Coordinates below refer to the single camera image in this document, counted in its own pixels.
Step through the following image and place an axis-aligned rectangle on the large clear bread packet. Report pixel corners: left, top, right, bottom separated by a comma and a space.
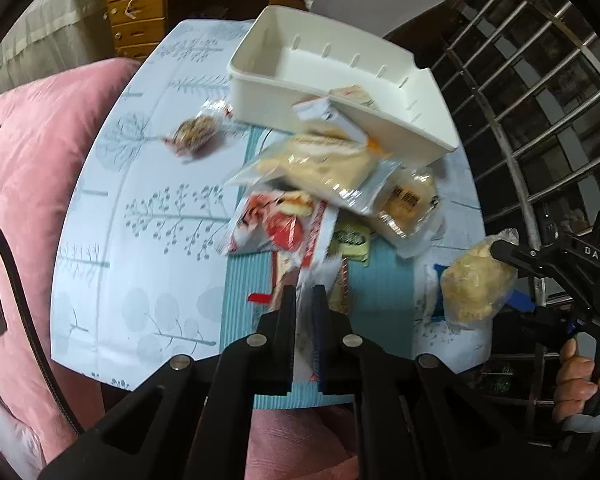
225, 127, 403, 216

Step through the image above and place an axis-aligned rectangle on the small green snack packet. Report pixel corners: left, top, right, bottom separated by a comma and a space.
330, 212, 373, 266

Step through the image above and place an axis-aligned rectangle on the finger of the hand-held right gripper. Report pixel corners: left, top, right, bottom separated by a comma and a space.
489, 239, 561, 281

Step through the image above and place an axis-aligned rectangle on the crumbly yellow cake packet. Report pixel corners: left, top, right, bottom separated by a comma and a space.
437, 227, 521, 331

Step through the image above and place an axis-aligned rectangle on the wooden desk with drawers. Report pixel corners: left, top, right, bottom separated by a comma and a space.
102, 0, 331, 58

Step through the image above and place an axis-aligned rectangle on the pale wafer packet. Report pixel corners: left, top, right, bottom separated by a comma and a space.
327, 85, 381, 111

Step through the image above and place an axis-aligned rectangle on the white plastic bin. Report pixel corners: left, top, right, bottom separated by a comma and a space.
227, 5, 461, 166

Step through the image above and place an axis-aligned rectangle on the teal ribbed table mat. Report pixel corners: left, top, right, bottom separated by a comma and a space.
220, 127, 416, 408

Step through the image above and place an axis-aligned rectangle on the pale blue tree-print tablecloth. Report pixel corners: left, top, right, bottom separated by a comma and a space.
50, 19, 496, 408

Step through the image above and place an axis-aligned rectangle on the round brown pastry packet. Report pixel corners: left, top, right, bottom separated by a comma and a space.
375, 165, 446, 258

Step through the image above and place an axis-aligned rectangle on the black cable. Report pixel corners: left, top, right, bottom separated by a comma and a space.
0, 207, 83, 436

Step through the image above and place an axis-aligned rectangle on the person's right hand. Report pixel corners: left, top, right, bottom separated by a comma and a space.
552, 337, 600, 423

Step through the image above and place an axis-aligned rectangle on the pink blanket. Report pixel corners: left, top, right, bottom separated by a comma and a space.
0, 57, 361, 480

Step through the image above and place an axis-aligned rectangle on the red and white snack packet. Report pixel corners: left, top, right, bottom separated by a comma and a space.
225, 190, 353, 386

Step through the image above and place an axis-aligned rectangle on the clear nut bar packet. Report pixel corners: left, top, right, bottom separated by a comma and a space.
162, 100, 236, 158

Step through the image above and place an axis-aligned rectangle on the blue and white packet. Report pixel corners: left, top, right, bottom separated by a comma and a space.
415, 260, 451, 328

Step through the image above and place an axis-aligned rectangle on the metal window grille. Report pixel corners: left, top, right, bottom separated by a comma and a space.
430, 0, 600, 311

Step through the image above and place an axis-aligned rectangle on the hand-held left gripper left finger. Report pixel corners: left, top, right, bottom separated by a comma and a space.
37, 285, 301, 480

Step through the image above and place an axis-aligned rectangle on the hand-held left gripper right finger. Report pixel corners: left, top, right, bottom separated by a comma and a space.
312, 285, 571, 480

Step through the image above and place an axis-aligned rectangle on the grey cloth cover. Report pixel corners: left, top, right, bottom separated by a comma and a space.
0, 0, 116, 91

